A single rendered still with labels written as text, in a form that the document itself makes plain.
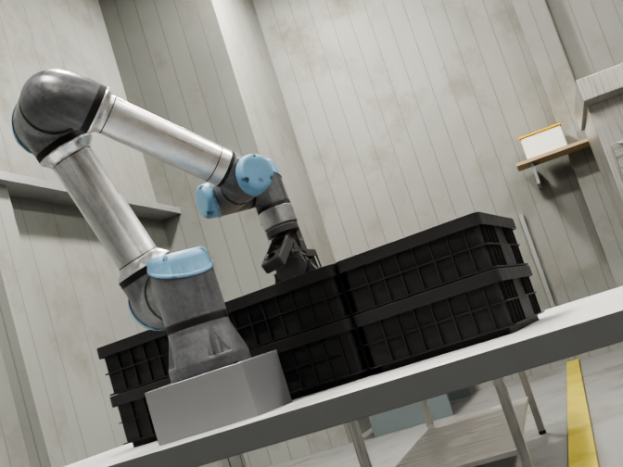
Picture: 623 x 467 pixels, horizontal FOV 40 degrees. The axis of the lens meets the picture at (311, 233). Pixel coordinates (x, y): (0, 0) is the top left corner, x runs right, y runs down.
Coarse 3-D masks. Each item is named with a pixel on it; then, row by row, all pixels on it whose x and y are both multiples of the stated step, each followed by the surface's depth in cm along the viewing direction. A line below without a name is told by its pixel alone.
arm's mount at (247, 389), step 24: (264, 360) 156; (192, 384) 148; (216, 384) 146; (240, 384) 145; (264, 384) 152; (168, 408) 149; (192, 408) 147; (216, 408) 146; (240, 408) 145; (264, 408) 148; (168, 432) 148; (192, 432) 147
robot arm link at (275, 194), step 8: (272, 160) 185; (280, 176) 185; (272, 184) 182; (280, 184) 183; (264, 192) 181; (272, 192) 182; (280, 192) 183; (256, 200) 181; (264, 200) 182; (272, 200) 181; (280, 200) 182; (288, 200) 184; (256, 208) 184; (264, 208) 182
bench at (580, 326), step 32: (544, 320) 173; (576, 320) 127; (608, 320) 114; (480, 352) 120; (512, 352) 117; (544, 352) 116; (576, 352) 115; (352, 384) 154; (384, 384) 122; (416, 384) 121; (448, 384) 120; (288, 416) 126; (320, 416) 125; (352, 416) 123; (128, 448) 191; (160, 448) 135; (192, 448) 130; (224, 448) 128; (256, 448) 127
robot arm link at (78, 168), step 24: (24, 120) 160; (24, 144) 169; (48, 144) 163; (72, 144) 164; (72, 168) 165; (96, 168) 166; (72, 192) 166; (96, 192) 165; (120, 192) 169; (96, 216) 165; (120, 216) 166; (120, 240) 165; (144, 240) 167; (120, 264) 167; (144, 264) 164; (144, 288) 163; (144, 312) 165
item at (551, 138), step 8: (544, 128) 838; (552, 128) 837; (560, 128) 834; (528, 136) 844; (536, 136) 841; (544, 136) 838; (552, 136) 836; (560, 136) 834; (528, 144) 843; (536, 144) 840; (544, 144) 838; (552, 144) 836; (560, 144) 833; (528, 152) 842; (536, 152) 840; (544, 152) 838
